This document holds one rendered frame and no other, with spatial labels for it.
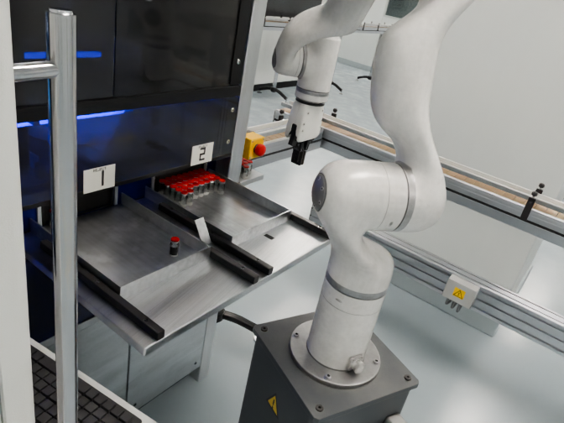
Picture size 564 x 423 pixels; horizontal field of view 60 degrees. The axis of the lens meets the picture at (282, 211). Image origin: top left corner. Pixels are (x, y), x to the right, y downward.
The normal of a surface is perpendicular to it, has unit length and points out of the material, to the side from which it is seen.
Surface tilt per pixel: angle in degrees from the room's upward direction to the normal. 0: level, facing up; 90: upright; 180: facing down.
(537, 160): 90
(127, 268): 0
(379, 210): 85
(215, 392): 0
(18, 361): 90
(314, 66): 91
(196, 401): 0
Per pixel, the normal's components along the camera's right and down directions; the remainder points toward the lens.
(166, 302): 0.18, -0.88
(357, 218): 0.28, 0.53
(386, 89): -0.63, 0.17
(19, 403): 0.86, 0.37
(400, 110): -0.27, 0.37
